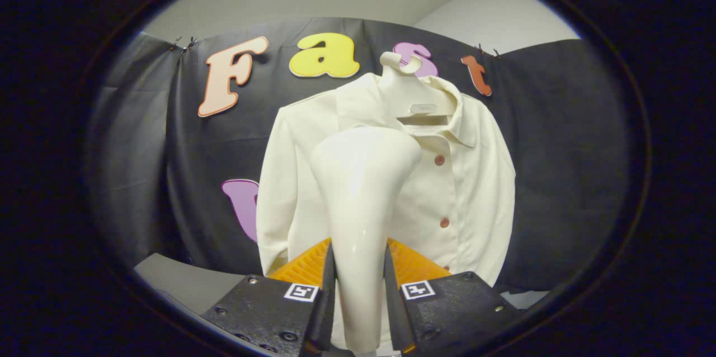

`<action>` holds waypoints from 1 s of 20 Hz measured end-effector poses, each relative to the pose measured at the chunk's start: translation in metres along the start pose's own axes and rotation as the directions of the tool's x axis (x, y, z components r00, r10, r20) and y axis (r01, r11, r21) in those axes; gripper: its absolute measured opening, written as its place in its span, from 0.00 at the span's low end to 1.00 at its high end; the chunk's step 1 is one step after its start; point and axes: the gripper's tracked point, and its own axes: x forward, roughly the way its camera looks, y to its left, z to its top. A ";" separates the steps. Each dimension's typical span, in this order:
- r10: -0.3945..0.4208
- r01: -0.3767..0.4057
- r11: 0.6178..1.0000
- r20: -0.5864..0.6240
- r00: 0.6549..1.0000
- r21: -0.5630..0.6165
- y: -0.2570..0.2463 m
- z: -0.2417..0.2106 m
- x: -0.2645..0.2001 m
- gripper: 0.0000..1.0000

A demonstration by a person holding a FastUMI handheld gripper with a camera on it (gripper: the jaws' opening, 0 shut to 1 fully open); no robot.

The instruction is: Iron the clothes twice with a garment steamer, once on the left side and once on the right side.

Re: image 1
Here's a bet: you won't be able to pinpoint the grey drawer cabinet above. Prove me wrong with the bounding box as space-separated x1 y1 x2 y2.
134 252 247 316

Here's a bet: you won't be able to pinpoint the cream button-up shirt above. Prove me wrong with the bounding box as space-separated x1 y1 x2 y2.
256 72 516 289

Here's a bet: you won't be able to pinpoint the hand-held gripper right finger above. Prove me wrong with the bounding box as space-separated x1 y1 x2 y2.
383 238 524 355

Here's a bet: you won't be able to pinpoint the cream garment steamer head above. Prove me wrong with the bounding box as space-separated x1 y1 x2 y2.
309 126 423 353

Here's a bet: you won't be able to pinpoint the black backdrop cloth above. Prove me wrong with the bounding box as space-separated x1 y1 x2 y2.
84 17 633 293

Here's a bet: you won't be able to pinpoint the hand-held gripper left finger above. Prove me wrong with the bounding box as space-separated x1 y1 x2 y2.
201 238 336 357

